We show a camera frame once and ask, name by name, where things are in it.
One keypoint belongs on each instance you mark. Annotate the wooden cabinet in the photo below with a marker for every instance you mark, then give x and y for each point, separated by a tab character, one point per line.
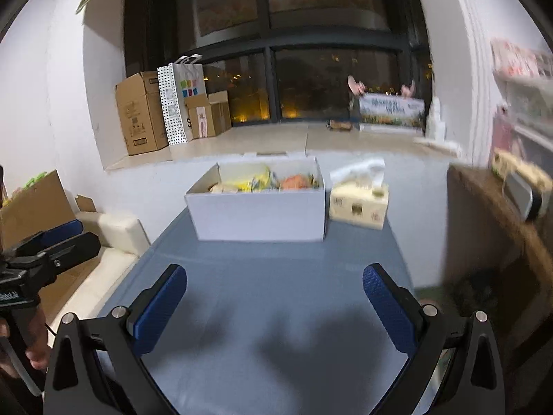
497	246

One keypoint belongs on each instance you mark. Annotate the large brown cardboard box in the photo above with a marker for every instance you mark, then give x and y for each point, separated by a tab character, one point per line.
140	116

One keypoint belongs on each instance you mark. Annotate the white cardboard box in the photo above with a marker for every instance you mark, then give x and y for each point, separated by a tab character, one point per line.
259	216

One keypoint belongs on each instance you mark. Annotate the crinkled yellow snack bag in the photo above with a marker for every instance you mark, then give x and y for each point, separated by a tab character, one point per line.
257	179

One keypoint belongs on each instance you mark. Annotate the pink slipper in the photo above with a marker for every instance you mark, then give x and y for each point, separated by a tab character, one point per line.
408	89
355	85

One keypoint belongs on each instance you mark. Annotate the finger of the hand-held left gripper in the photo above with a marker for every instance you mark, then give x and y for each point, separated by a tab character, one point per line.
60	230
73	248

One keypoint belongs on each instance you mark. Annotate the printed landscape carton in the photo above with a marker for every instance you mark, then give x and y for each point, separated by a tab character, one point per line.
391	112

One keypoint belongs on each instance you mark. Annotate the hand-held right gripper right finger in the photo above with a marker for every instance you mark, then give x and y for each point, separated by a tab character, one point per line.
389	311

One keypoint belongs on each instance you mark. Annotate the brown paper wrapper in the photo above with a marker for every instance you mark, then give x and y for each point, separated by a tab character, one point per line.
339	125

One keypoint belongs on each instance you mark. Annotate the small brown cardboard box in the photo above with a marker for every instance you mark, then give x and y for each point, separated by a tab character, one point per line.
207	116

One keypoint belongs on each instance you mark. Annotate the white paper shopping bag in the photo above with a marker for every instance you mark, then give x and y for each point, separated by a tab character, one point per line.
179	103

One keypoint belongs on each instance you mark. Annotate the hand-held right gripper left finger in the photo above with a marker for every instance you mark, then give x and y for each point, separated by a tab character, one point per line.
157	307

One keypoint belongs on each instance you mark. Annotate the person's left hand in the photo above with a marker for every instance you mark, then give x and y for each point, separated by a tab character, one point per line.
38	341

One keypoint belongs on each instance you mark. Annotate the yellow patterned packet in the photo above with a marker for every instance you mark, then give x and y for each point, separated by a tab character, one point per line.
518	166

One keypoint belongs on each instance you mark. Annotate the open cardboard box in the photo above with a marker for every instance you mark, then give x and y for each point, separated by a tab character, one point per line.
34	216

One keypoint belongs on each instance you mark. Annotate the white cushion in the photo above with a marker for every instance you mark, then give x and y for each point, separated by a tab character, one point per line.
116	229

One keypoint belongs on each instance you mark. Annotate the dark window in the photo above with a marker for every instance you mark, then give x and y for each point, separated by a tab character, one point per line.
281	43

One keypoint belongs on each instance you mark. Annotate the beige snack packet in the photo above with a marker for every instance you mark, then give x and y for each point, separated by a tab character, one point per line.
222	187

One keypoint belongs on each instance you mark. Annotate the silver metal box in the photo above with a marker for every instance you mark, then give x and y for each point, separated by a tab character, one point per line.
520	196

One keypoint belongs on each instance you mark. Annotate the yellow tissue pack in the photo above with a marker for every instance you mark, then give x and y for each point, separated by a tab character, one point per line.
358	207

